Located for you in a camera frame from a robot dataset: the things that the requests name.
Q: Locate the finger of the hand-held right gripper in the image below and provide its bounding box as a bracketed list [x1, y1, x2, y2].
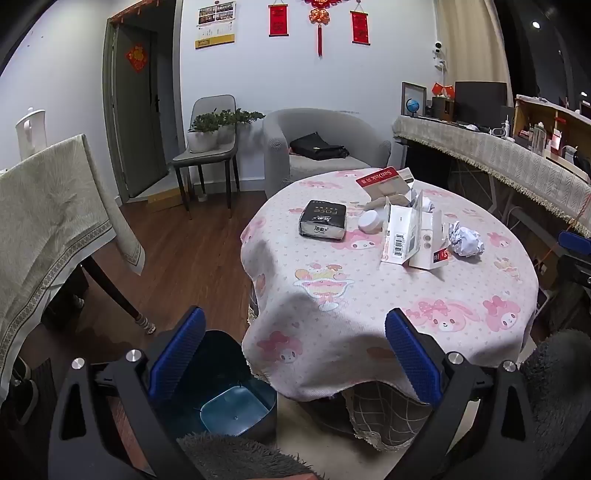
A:
[556, 230, 591, 289]

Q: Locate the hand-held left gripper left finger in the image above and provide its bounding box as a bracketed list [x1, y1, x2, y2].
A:
[48, 305, 206, 480]

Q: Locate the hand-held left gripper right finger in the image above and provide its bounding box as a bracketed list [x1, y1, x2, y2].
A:
[384, 308, 552, 480]

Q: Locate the dark teal waste bin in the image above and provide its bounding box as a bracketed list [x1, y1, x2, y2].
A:
[154, 329, 278, 445]

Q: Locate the white carton with red label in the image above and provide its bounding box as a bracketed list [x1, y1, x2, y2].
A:
[409, 191, 451, 271]

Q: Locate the large paper ball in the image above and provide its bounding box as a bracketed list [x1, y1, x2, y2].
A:
[447, 220, 486, 258]

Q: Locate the white barcode packaging box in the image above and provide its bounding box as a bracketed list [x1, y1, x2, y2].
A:
[380, 203, 423, 267]

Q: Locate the beige checked under cloth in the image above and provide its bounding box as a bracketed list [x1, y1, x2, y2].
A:
[344, 382, 447, 453]

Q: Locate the pink printed tablecloth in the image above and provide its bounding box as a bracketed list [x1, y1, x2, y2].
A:
[240, 167, 541, 403]

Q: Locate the dark wooden table leg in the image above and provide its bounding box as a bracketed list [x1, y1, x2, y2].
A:
[83, 255, 157, 336]

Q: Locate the beige fringed desk cloth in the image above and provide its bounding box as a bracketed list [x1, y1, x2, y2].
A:
[392, 115, 591, 228]

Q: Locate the open cardboard desk organiser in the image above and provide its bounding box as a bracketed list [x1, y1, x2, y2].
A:
[514, 94, 591, 154]

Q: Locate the white round jar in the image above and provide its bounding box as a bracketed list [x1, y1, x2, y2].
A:
[359, 210, 387, 234]

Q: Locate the flat cardboard sheet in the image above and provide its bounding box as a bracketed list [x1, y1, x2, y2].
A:
[147, 189, 186, 213]

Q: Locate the dark shoe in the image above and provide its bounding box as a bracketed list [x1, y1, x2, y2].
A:
[8, 359, 40, 426]

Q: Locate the black tissue pack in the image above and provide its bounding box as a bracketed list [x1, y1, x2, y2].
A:
[298, 199, 348, 240]

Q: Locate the tan cardboard box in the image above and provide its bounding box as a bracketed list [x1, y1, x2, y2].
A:
[367, 178, 414, 208]

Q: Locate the black monitor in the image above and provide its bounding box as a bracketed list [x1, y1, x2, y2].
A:
[455, 81, 508, 128]

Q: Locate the red and white flat package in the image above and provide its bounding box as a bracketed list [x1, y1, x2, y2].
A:
[355, 166, 414, 188]

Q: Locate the brown wooden speaker box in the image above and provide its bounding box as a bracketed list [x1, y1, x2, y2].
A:
[431, 97, 456, 122]

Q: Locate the beige bordered tablecloth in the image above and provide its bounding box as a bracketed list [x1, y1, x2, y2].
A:
[0, 134, 147, 394]

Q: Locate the grey dining chair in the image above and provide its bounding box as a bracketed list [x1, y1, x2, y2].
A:
[172, 95, 241, 220]

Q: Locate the large white potted plant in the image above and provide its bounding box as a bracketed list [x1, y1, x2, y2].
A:
[187, 111, 221, 153]

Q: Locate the beige curtain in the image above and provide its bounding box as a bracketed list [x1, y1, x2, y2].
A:
[435, 0, 514, 95]

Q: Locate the black bag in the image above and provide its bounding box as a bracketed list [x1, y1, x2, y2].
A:
[289, 132, 350, 161]

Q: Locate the small white potted plant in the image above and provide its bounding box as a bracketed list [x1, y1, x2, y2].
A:
[216, 108, 267, 145]

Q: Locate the grey green door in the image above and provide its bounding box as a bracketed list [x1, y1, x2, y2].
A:
[103, 21, 170, 200]

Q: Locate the grey armchair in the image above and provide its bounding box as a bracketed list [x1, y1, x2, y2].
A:
[263, 108, 392, 199]

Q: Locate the white kettle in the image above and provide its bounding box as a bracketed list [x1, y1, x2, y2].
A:
[15, 108, 48, 162]

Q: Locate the red diamond door ornament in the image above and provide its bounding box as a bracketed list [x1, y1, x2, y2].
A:
[126, 44, 149, 73]

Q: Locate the red hanging scroll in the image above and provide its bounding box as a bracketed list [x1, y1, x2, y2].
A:
[269, 4, 290, 38]
[349, 10, 372, 46]

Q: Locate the grey picture frame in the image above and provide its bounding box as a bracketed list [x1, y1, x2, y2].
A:
[401, 82, 428, 119]

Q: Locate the wall calendar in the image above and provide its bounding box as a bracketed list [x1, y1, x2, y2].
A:
[195, 1, 238, 50]

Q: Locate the red knot wall ornament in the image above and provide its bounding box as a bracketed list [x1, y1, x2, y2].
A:
[302, 0, 341, 57]

